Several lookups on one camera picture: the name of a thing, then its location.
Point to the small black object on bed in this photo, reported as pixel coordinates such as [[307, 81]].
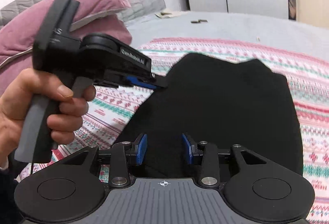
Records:
[[199, 21]]

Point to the pink pillow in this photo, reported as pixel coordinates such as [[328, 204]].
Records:
[[17, 37]]

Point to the person's left hand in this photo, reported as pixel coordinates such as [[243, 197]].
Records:
[[16, 99]]

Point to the black pants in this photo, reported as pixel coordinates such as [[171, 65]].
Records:
[[222, 103]]

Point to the beige cloth on bed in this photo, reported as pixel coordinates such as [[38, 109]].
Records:
[[167, 14]]

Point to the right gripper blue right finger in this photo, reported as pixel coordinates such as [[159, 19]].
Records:
[[189, 148]]

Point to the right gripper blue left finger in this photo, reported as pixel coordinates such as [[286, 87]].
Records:
[[140, 147]]

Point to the light grey bed sheet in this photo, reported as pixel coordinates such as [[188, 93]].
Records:
[[267, 31]]

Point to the patterned pink green bedspread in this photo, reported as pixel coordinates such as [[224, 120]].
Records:
[[76, 189]]

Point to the dark blue sleeve forearm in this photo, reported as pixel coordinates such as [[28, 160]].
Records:
[[10, 169]]

